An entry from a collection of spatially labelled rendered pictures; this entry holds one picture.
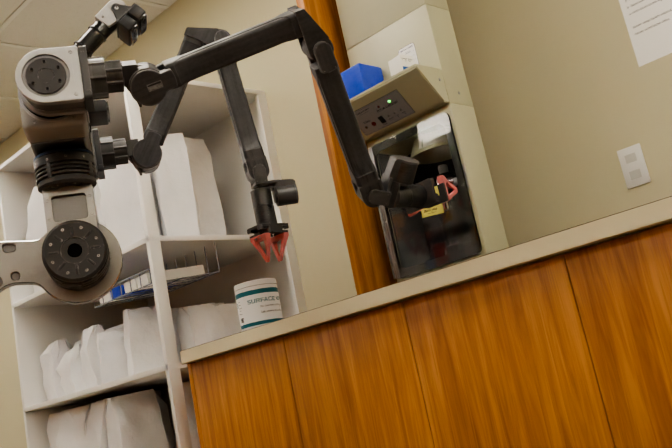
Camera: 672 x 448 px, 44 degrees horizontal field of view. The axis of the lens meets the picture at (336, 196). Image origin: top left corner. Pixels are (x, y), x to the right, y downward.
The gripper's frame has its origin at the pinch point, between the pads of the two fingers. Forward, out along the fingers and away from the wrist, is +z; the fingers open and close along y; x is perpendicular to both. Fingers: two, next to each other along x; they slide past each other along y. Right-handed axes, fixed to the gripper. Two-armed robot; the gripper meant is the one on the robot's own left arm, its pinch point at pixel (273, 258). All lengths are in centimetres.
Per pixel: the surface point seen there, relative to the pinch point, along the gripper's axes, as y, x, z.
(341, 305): 2.3, -19.2, 17.4
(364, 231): 29.0, -8.7, -4.7
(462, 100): 39, -46, -32
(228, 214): 75, 107, -45
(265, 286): 13.1, 20.6, 3.7
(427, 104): 29, -41, -32
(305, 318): 2.3, -5.2, 17.8
